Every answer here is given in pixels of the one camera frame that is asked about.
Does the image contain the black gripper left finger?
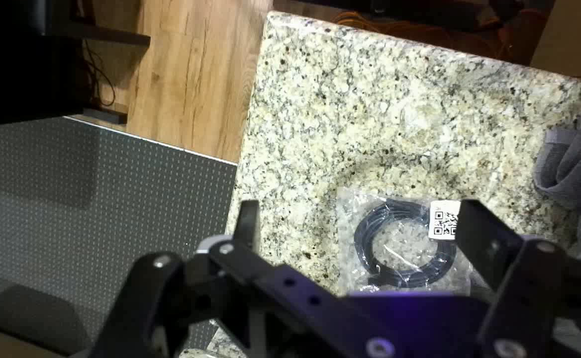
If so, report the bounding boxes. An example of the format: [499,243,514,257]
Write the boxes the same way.
[89,197,317,358]

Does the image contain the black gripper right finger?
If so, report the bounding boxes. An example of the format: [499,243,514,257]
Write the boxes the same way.
[455,197,570,358]

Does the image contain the grey perforated panel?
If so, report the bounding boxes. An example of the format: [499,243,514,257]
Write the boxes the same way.
[0,113,238,358]

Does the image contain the brown cardboard box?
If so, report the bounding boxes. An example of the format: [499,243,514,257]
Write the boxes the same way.
[528,0,581,85]

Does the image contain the coiled black cable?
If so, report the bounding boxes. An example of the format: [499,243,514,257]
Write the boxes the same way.
[333,187,479,294]

